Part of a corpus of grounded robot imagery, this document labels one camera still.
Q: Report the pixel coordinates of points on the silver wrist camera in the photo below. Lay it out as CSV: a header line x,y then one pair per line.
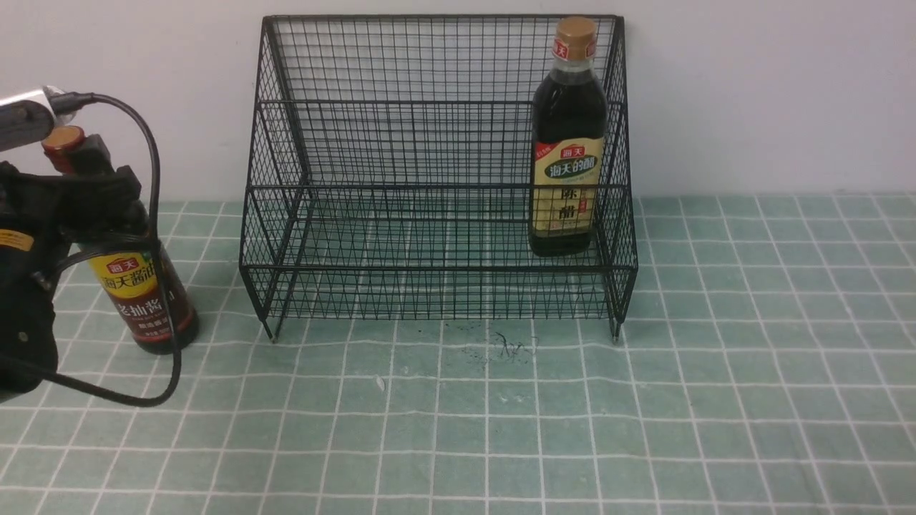
x,y
28,117

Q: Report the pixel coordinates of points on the green checkered tablecloth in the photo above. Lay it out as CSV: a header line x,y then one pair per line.
x,y
766,367

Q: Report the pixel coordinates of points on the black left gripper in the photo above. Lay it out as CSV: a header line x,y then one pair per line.
x,y
50,223

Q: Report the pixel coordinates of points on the dark soy sauce bottle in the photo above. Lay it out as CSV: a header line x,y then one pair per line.
x,y
127,278

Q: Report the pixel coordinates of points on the vinegar bottle yellow label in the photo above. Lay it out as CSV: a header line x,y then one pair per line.
x,y
569,117

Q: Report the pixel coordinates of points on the black wire mesh rack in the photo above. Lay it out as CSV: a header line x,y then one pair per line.
x,y
389,173

